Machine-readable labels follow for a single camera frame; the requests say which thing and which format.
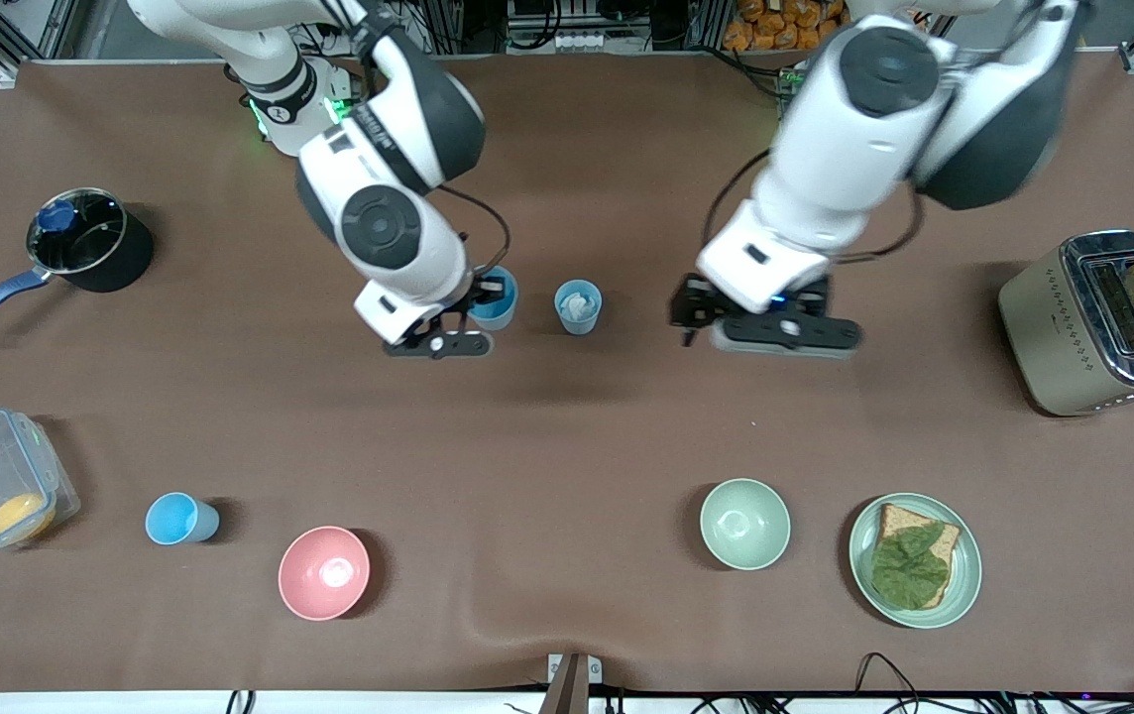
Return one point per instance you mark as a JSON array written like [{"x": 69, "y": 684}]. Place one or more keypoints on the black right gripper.
[{"x": 481, "y": 295}]

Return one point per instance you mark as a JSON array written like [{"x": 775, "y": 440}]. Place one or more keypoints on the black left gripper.
[{"x": 694, "y": 300}]

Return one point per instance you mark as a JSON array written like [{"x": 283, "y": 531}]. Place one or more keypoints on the blue plastic cup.
[
  {"x": 175, "y": 519},
  {"x": 500, "y": 315}
]

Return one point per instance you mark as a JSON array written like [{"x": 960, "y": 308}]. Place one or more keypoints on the white paper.
[{"x": 577, "y": 301}]

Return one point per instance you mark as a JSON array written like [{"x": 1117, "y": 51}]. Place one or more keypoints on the blue cup holding white paper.
[{"x": 577, "y": 322}]

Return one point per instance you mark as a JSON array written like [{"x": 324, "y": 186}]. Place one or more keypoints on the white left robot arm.
[{"x": 864, "y": 129}]

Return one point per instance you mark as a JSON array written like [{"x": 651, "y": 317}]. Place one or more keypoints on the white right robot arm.
[{"x": 384, "y": 228}]

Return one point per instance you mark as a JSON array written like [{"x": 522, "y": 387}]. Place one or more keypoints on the brown table mat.
[{"x": 567, "y": 436}]

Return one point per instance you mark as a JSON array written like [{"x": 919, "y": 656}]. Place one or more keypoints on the pale green bowl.
[{"x": 745, "y": 524}]

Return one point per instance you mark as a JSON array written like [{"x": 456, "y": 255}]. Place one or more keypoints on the white power strip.
[{"x": 587, "y": 43}]

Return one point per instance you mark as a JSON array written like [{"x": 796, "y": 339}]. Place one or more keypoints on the bag of orange buns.
[{"x": 785, "y": 25}]

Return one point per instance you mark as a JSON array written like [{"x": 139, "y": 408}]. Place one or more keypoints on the brown bread slice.
[{"x": 899, "y": 518}]

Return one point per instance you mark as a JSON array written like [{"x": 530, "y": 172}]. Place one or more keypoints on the pink bowl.
[{"x": 324, "y": 573}]

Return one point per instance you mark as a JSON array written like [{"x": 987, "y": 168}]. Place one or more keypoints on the green lettuce leaf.
[{"x": 909, "y": 570}]

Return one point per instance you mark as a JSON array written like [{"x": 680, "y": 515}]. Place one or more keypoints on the beige and chrome toaster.
[{"x": 1053, "y": 337}]

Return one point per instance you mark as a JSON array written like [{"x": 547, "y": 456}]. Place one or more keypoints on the pale green plate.
[{"x": 968, "y": 565}]

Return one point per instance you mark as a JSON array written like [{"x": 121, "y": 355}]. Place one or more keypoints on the glass pot lid blue knob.
[{"x": 57, "y": 215}]

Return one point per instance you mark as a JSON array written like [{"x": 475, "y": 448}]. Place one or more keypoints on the orange round food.
[{"x": 20, "y": 516}]

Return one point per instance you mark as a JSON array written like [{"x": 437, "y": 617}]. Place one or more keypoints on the metal bracket on table edge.
[{"x": 575, "y": 679}]

